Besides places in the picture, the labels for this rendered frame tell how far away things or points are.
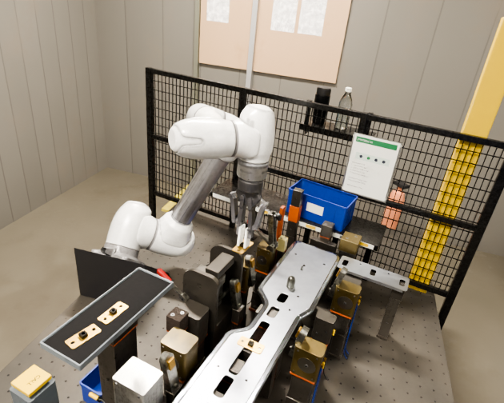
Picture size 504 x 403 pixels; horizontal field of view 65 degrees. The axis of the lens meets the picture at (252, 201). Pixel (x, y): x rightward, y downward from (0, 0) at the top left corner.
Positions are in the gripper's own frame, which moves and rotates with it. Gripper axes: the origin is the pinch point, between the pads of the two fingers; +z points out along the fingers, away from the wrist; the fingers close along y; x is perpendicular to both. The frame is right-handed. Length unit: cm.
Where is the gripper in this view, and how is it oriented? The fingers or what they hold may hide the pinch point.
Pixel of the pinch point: (244, 236)
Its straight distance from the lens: 126.5
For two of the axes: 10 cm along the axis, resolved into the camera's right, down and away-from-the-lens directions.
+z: -1.1, 9.0, 4.2
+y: 8.8, 2.8, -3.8
